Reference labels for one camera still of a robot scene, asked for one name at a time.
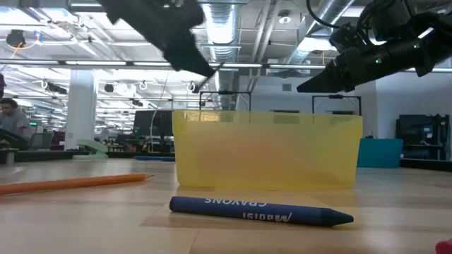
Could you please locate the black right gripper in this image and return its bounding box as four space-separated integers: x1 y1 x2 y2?
296 35 403 94

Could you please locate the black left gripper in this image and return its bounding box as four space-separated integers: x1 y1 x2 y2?
98 0 217 79

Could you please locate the yellow translucent plastic bin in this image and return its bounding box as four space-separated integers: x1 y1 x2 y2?
172 109 364 188

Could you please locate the blue pen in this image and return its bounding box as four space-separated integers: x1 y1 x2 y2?
133 155 176 162

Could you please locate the blue crayon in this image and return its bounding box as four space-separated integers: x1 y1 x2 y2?
169 195 355 228

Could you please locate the black background monitor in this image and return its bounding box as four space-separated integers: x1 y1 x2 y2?
133 109 174 138

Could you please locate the blue plastic bin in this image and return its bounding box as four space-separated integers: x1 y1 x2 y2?
357 138 404 169

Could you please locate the black equipment shelf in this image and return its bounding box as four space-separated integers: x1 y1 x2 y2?
395 113 452 162

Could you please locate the long ceiling light bar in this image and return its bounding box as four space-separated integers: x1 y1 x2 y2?
0 59 352 71

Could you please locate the white pillar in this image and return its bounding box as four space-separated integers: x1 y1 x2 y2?
64 68 99 151

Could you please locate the mint green stapler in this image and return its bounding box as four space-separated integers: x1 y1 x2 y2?
75 138 109 160

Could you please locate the grey office chair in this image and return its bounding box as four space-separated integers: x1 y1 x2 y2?
30 132 54 151

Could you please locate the black stand frame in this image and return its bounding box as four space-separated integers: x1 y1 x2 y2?
311 94 363 117

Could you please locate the silver air duct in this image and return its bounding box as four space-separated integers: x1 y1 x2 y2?
282 0 356 66
201 0 244 113

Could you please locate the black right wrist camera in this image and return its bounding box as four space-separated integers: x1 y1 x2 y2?
330 20 372 54

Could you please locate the black right camera cable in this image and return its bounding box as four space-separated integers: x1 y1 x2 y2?
305 0 342 30

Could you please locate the black aluminium table frame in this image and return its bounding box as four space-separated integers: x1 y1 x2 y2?
0 149 452 173

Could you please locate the black ceiling camera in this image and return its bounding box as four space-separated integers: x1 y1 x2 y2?
6 30 26 49

